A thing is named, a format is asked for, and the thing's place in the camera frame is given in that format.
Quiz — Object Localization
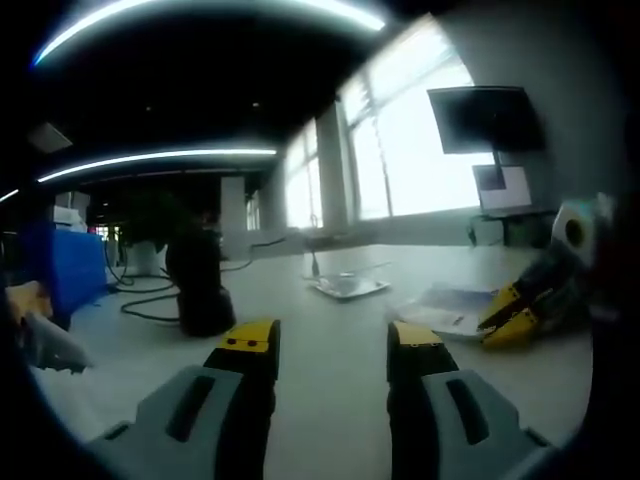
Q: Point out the black cylindrical stand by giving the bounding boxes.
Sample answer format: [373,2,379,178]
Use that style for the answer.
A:
[165,234,237,337]

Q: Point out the white table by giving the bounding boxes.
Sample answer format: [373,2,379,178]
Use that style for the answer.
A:
[29,244,594,480]

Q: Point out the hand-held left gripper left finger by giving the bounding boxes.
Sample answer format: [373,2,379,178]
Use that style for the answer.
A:
[87,318,281,480]

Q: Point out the pale grey object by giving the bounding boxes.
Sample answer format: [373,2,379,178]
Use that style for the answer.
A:
[22,312,94,374]

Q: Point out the black wall monitor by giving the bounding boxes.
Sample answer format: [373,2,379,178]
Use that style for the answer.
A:
[427,85,545,154]

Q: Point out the white cardboard boxes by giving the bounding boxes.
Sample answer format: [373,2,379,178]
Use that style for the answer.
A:
[53,192,92,232]

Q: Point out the open laptop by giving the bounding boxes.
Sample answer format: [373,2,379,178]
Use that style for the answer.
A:
[472,164,535,219]

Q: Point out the blue plastic box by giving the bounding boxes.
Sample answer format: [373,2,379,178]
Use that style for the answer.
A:
[34,228,109,324]

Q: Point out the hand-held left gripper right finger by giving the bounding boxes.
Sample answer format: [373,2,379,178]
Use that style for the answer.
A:
[387,321,551,480]

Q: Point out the ceiling air vent panel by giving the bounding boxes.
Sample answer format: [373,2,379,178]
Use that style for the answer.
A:
[27,122,74,151]

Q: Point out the black power cable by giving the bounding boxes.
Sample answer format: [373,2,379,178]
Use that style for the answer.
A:
[103,239,177,294]

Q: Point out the large window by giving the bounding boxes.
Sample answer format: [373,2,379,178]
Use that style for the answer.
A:
[284,19,491,231]

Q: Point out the long ceiling light strip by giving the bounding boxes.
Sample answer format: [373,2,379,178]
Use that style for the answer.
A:
[32,0,387,65]

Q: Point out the yellow box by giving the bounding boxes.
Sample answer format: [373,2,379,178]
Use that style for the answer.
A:
[9,280,54,319]

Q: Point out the potted green plant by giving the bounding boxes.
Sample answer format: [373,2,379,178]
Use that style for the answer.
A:
[119,197,187,277]

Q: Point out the black scanner cable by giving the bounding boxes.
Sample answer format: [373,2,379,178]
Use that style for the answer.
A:
[120,293,182,323]

